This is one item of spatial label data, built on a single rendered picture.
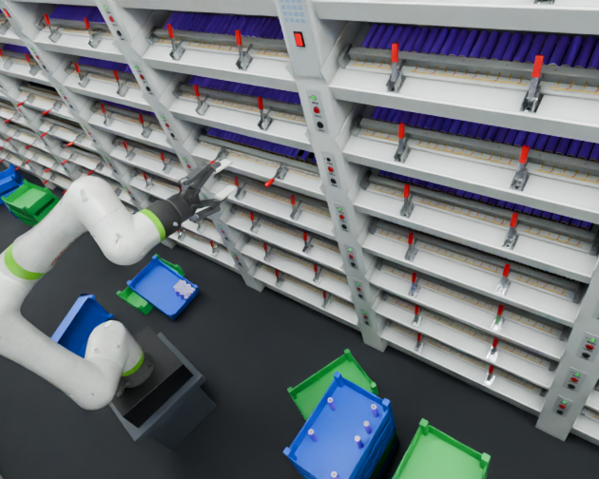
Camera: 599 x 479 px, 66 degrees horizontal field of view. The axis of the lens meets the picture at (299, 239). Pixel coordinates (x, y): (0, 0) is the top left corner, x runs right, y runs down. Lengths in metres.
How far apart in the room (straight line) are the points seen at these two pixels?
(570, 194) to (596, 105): 0.19
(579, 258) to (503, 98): 0.42
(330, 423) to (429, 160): 0.90
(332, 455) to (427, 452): 0.28
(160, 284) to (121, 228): 1.41
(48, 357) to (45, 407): 1.10
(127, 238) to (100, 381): 0.61
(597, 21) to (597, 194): 0.35
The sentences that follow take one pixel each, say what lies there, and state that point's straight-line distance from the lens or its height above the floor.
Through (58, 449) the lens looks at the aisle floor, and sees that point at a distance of 2.43.
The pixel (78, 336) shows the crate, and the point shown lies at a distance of 2.62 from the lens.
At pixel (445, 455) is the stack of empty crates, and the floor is 0.32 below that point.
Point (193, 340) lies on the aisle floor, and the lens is 2.32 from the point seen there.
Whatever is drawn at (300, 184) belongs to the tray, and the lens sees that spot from 1.42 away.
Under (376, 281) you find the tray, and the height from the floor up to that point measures 0.51.
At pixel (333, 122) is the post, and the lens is 1.15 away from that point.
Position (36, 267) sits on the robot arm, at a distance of 1.40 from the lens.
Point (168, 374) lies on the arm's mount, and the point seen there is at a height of 0.38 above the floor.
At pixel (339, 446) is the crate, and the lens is 1.56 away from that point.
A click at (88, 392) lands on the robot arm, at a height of 0.63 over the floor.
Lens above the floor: 1.79
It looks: 46 degrees down
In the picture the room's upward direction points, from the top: 19 degrees counter-clockwise
